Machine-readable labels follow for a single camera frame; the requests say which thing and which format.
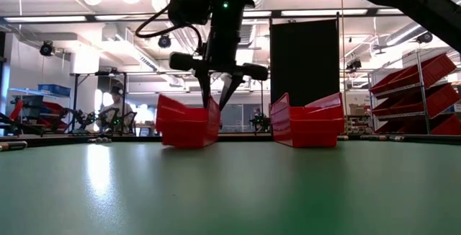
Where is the red and black cart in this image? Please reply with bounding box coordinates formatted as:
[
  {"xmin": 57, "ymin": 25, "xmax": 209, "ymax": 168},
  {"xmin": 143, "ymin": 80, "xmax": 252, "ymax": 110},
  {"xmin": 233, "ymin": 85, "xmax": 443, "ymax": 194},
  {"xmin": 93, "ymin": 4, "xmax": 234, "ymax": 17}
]
[{"xmin": 9, "ymin": 96, "xmax": 70, "ymax": 131}]

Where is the black slanted bar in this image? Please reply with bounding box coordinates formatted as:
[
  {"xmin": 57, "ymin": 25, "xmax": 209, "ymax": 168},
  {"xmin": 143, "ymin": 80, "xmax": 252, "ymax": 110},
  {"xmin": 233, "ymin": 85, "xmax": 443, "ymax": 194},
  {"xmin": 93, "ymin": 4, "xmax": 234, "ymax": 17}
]
[{"xmin": 0, "ymin": 111, "xmax": 46, "ymax": 137}]

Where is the black ceiling camera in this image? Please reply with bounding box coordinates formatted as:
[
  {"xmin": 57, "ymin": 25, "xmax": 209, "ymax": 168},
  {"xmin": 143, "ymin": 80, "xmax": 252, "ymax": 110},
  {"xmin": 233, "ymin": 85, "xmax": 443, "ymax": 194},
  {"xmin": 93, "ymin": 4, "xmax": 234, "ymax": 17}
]
[
  {"xmin": 157, "ymin": 32, "xmax": 173, "ymax": 50},
  {"xmin": 346, "ymin": 58, "xmax": 363, "ymax": 72},
  {"xmin": 39, "ymin": 40, "xmax": 56, "ymax": 58},
  {"xmin": 416, "ymin": 31, "xmax": 434, "ymax": 45}
]

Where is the silver round ventilation duct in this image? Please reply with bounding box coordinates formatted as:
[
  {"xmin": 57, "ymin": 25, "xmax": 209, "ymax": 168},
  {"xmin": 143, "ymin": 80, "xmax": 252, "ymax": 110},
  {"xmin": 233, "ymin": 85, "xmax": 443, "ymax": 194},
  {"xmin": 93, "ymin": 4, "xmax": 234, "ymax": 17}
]
[
  {"xmin": 385, "ymin": 20, "xmax": 451, "ymax": 47},
  {"xmin": 239, "ymin": 20, "xmax": 268, "ymax": 48}
]

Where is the blue storage bin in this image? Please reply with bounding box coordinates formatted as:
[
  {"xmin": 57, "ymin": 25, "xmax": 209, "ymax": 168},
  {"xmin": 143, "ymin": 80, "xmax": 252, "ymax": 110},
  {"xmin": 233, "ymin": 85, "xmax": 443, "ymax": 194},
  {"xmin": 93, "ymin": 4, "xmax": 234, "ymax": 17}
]
[{"xmin": 37, "ymin": 83, "xmax": 72, "ymax": 97}]

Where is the white rectangular ceiling duct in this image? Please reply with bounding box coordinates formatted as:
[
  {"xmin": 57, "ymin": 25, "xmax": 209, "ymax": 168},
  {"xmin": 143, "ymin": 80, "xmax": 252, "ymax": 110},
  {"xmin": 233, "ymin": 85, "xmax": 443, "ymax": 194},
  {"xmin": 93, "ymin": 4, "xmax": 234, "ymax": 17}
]
[{"xmin": 102, "ymin": 25, "xmax": 184, "ymax": 87}]

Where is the person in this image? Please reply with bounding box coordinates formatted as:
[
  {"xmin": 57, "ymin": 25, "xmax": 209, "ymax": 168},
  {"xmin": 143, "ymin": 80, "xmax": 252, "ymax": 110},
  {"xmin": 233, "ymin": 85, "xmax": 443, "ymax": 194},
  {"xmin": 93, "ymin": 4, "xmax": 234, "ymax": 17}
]
[{"xmin": 97, "ymin": 82, "xmax": 135, "ymax": 135}]

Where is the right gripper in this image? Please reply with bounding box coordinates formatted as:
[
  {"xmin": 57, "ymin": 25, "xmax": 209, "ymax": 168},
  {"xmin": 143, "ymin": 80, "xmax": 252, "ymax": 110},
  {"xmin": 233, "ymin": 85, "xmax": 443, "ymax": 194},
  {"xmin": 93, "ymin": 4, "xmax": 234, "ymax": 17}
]
[{"xmin": 169, "ymin": 6, "xmax": 269, "ymax": 112}]

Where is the red shelf bin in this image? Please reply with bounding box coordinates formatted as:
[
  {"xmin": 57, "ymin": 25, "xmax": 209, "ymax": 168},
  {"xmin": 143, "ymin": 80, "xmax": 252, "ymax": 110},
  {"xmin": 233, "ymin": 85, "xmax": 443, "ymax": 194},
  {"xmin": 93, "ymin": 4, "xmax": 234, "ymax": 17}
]
[
  {"xmin": 374, "ymin": 114, "xmax": 461, "ymax": 137},
  {"xmin": 372, "ymin": 82, "xmax": 461, "ymax": 119},
  {"xmin": 370, "ymin": 53, "xmax": 457, "ymax": 97}
]

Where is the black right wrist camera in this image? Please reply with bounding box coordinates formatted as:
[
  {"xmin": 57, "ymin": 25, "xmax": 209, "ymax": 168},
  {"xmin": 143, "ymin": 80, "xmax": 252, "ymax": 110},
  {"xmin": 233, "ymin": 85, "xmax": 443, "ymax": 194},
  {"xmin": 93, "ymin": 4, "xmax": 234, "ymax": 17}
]
[{"xmin": 168, "ymin": 0, "xmax": 210, "ymax": 26}]

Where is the red plastic bin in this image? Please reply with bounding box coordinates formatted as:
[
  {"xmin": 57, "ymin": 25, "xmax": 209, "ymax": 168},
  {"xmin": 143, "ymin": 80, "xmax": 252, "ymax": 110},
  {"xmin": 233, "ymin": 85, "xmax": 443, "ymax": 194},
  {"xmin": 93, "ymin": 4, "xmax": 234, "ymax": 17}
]
[
  {"xmin": 269, "ymin": 92, "xmax": 345, "ymax": 148},
  {"xmin": 155, "ymin": 93, "xmax": 222, "ymax": 149}
]

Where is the black aluminium table frame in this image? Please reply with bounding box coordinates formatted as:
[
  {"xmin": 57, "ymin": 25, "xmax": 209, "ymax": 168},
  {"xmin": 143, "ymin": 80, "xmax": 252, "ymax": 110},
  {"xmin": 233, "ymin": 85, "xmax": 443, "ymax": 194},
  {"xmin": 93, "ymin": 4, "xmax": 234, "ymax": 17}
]
[{"xmin": 0, "ymin": 133, "xmax": 461, "ymax": 148}]

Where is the black right camera cable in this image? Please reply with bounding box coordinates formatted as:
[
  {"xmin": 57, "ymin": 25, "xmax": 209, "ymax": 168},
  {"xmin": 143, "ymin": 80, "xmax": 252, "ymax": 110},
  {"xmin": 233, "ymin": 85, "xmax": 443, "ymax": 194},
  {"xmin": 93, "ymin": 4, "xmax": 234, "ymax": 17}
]
[{"xmin": 135, "ymin": 0, "xmax": 205, "ymax": 54}]

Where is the black frame workstation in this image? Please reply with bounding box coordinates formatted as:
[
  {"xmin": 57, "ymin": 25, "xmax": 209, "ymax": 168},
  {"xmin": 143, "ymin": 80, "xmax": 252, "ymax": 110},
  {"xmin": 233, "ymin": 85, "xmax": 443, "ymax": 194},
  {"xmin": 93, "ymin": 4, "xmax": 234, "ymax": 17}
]
[{"xmin": 70, "ymin": 69, "xmax": 138, "ymax": 135}]

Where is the green table mat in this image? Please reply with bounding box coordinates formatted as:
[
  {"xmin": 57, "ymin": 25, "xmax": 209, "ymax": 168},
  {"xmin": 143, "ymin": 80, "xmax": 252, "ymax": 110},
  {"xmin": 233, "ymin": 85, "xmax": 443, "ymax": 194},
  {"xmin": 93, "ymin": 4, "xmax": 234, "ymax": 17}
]
[{"xmin": 0, "ymin": 139, "xmax": 461, "ymax": 235}]

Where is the ceiling light strip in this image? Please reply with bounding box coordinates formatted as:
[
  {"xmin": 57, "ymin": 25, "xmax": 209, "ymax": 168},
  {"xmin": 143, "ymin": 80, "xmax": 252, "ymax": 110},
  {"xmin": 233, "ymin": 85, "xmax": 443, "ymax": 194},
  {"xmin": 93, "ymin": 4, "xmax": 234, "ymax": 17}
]
[
  {"xmin": 243, "ymin": 10, "xmax": 272, "ymax": 19},
  {"xmin": 3, "ymin": 15, "xmax": 88, "ymax": 24},
  {"xmin": 280, "ymin": 9, "xmax": 368, "ymax": 17}
]

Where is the tall black cabinet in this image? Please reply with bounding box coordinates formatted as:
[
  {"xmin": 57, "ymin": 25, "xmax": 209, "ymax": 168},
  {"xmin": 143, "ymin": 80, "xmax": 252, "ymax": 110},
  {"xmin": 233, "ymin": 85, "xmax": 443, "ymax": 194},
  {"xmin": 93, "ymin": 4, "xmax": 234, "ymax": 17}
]
[{"xmin": 269, "ymin": 19, "xmax": 341, "ymax": 108}]

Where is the cardboard box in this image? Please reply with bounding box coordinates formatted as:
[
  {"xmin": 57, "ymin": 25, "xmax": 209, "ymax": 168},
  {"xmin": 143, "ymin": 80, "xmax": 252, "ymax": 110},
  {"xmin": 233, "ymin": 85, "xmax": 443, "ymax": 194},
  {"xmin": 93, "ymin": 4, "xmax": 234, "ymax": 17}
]
[{"xmin": 347, "ymin": 103, "xmax": 367, "ymax": 117}]

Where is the wire shelf rack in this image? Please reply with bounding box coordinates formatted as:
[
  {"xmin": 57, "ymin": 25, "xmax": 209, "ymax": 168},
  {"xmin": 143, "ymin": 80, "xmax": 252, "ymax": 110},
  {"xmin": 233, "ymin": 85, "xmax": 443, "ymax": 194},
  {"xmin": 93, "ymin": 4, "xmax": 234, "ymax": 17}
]
[{"xmin": 367, "ymin": 49, "xmax": 461, "ymax": 137}]

